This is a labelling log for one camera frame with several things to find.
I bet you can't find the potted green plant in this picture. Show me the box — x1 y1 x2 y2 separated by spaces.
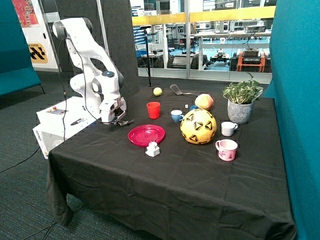
223 72 263 125

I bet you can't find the pink printed mug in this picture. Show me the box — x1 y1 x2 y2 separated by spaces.
215 139 238 162

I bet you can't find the red plastic cup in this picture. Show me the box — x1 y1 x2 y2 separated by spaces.
146 101 161 119

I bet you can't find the silver metal fork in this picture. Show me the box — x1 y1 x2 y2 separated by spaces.
117 120 134 126

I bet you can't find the blue coffee cup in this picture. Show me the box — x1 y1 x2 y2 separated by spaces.
171 109 184 123

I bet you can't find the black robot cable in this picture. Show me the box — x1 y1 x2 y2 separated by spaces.
57 37 106 142

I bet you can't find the black tripod stand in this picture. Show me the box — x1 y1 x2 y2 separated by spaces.
139 25 153 87

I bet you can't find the black marker pen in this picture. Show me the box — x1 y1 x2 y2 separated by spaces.
70 118 85 126

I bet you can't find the white grey mug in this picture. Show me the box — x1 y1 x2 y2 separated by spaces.
221 121 238 137

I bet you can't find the yellow tennis ball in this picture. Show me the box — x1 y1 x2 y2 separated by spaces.
153 87 163 97

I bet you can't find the orange yellow soft ball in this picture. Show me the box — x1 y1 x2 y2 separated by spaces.
195 93 214 111

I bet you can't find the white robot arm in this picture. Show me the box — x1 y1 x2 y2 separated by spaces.
52 17 127 125

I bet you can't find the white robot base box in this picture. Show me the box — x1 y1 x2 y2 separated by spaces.
33 96 102 159

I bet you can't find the teal partition wall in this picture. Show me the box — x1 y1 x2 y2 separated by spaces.
266 0 320 240

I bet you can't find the teal sofa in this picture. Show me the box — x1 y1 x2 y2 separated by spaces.
0 0 41 96

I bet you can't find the white power adapter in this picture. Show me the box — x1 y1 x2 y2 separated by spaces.
145 141 160 157

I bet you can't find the pink plastic plate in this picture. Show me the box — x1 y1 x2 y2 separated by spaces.
128 124 165 147

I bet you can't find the black slotted spatula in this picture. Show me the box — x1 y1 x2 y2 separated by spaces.
169 84 198 96

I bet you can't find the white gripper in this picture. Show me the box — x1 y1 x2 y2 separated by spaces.
99 97 127 124

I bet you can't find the black tablecloth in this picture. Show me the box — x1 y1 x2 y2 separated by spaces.
45 88 297 240

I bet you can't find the small blue object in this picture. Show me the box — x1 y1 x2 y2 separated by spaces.
189 105 198 111

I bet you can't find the yellow black soccer ball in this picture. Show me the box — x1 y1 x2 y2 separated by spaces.
180 108 217 145

